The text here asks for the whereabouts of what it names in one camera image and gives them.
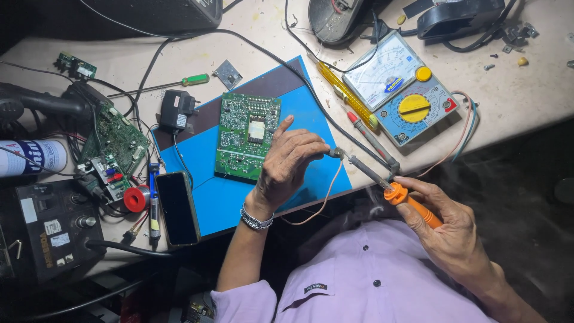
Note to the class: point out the small yellow cap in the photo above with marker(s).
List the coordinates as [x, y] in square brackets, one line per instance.
[522, 61]
[401, 19]

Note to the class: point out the red multimeter probe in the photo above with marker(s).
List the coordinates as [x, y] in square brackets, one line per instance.
[372, 141]

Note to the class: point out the black hot air gun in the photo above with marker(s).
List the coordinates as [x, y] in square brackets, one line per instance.
[40, 104]

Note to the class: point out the analog multimeter with yellow dial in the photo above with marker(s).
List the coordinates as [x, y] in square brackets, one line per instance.
[399, 89]

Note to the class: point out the red solder spool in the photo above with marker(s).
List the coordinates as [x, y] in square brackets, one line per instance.
[136, 198]

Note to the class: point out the black soldering station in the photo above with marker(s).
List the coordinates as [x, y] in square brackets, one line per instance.
[58, 229]

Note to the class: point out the small green circuit board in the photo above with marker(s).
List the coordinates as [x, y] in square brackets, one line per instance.
[77, 65]

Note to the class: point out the blue work mat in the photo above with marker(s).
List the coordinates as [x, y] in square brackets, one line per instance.
[224, 202]

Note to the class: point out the black power adapter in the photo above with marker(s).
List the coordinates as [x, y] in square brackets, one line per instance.
[175, 110]

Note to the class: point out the small metal brackets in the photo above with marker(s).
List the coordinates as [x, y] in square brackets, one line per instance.
[518, 36]

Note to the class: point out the green circuit board with transformer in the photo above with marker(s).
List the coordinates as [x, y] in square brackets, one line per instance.
[244, 134]

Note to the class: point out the small square metal plate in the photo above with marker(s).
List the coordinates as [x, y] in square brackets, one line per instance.
[228, 74]

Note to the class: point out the black plastic housing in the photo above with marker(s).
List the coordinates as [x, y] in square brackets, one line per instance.
[457, 20]

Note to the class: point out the person's left hand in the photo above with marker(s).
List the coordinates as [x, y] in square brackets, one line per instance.
[282, 161]

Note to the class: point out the black smartphone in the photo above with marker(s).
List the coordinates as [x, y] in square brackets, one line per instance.
[177, 208]

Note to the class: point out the black oval device shell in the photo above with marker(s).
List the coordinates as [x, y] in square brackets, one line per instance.
[334, 20]

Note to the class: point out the lilac shirt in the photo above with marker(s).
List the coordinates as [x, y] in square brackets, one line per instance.
[358, 278]

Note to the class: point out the thin black probe lead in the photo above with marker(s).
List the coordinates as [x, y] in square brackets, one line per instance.
[309, 54]

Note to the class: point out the black speaker box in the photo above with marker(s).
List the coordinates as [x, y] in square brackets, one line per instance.
[157, 13]

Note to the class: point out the white spray can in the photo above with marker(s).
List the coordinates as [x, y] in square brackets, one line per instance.
[36, 157]

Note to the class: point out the green circuit board with capacitors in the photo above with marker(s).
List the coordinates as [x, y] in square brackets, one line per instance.
[115, 143]

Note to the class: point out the blue desoldering pump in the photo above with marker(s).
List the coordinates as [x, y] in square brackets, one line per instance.
[154, 211]

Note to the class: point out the yellow tester screwdriver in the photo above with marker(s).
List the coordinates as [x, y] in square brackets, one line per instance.
[347, 94]

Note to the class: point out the person's right hand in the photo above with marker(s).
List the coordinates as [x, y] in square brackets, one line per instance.
[448, 233]

